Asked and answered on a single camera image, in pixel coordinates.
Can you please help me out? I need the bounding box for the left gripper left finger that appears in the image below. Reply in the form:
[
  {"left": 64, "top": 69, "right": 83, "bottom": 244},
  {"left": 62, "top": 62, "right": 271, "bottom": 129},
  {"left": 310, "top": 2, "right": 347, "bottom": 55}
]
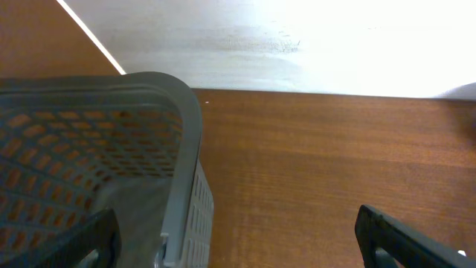
[{"left": 0, "top": 207, "right": 123, "bottom": 268}]

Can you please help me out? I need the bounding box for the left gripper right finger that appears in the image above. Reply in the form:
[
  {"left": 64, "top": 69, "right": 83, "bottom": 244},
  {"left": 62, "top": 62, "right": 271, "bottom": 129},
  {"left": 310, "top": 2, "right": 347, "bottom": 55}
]
[{"left": 355, "top": 205, "right": 475, "bottom": 268}]

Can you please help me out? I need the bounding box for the grey plastic mesh basket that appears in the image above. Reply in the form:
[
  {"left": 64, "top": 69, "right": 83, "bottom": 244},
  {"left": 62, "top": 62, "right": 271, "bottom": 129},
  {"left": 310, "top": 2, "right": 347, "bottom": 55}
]
[{"left": 1, "top": 72, "right": 214, "bottom": 267}]

